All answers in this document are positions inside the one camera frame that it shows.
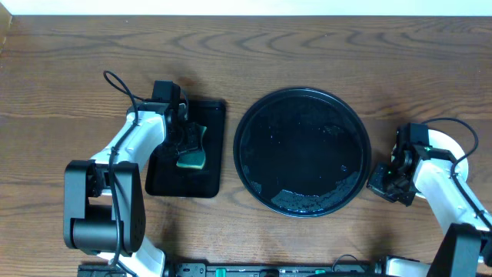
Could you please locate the light blue plate top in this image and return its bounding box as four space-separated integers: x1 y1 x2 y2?
428 128 469 181

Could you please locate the green scrubbing sponge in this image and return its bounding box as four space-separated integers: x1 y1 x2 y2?
176 122 207 170

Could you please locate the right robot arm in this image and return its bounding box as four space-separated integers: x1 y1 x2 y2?
367 134 491 276

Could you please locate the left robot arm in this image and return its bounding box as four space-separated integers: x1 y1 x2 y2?
63 100 206 276

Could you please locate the black rectangular tray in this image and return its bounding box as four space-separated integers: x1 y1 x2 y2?
145 100 226 198

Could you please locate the round black serving tray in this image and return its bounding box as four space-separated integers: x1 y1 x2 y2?
233 87 371 218

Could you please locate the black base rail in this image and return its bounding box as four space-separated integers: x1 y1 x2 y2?
76 262 387 277

